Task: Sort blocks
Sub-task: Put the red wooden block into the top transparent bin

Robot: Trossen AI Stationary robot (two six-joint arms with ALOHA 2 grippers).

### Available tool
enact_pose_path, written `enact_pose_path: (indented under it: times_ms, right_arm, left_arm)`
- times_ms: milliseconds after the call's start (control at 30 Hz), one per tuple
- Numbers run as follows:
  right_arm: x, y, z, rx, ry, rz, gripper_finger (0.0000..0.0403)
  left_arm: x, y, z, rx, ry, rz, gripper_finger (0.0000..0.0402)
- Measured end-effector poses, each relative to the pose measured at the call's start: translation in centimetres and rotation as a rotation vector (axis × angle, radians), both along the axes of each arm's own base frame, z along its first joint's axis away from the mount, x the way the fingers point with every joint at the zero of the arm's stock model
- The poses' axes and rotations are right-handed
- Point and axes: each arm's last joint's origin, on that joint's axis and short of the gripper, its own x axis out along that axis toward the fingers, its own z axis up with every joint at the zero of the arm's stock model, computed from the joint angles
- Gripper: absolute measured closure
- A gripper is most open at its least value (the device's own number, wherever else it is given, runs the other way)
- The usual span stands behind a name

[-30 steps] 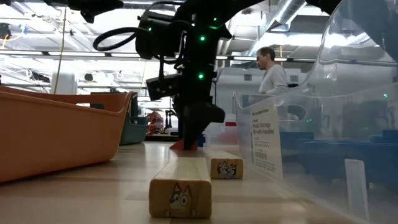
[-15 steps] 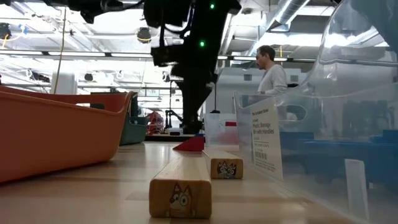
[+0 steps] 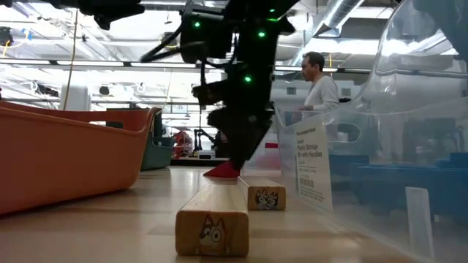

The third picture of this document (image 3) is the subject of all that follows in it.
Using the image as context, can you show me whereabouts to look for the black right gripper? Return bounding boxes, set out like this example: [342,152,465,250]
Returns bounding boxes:
[208,104,275,171]

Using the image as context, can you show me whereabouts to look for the red wedge toy block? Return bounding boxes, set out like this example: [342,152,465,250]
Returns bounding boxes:
[203,160,241,180]

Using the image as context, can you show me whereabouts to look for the clear plastic storage bin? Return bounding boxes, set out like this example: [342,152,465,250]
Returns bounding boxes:
[273,0,468,263]
[241,134,282,172]

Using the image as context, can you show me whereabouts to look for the blue studded toy brick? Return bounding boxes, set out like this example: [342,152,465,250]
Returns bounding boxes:
[350,164,468,216]
[434,152,468,169]

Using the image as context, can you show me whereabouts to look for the orange plastic bin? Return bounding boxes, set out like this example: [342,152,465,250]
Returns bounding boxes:
[0,100,162,216]

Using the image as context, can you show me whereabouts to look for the red background object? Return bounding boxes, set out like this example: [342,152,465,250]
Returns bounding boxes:
[173,130,195,159]

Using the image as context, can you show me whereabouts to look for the teal plastic bin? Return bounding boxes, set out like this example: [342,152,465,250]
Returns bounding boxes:
[140,109,176,172]

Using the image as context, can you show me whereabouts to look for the person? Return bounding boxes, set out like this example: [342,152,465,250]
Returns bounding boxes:
[298,50,341,113]

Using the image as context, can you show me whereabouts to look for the ceiling light strip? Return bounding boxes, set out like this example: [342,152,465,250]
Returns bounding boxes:
[0,58,370,74]

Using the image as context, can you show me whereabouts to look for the black ceiling device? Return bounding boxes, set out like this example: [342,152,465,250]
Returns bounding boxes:
[0,26,15,47]

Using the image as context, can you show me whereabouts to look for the black metal table frame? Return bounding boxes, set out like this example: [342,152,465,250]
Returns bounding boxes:
[170,157,230,168]

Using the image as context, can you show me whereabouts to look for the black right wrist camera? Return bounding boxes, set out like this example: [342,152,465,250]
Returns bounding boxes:
[192,80,237,107]

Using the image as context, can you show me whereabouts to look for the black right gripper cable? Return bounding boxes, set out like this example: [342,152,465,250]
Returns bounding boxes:
[140,27,205,64]

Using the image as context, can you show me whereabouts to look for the black ceiling cable reel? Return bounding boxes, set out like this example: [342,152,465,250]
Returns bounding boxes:
[160,31,180,50]

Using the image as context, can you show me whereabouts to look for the silver ventilation duct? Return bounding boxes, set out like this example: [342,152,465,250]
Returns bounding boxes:
[277,0,366,69]

